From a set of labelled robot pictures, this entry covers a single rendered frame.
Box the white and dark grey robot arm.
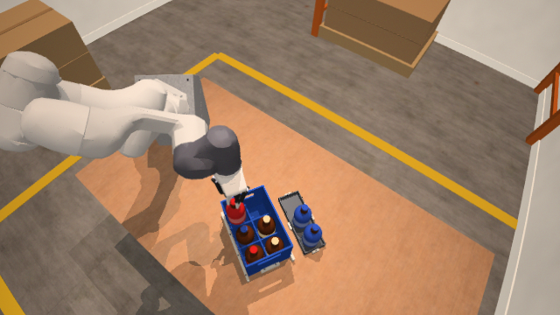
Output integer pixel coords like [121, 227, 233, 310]
[0, 51, 247, 197]

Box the brown bottle with red cap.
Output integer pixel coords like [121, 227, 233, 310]
[245, 244, 264, 264]

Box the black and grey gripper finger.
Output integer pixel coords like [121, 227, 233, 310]
[234, 185, 250, 208]
[211, 176, 232, 205]

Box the brown bottle with cream cap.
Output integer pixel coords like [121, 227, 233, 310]
[265, 236, 284, 255]
[257, 215, 276, 238]

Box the red labeled bottle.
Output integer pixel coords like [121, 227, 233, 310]
[226, 199, 246, 225]

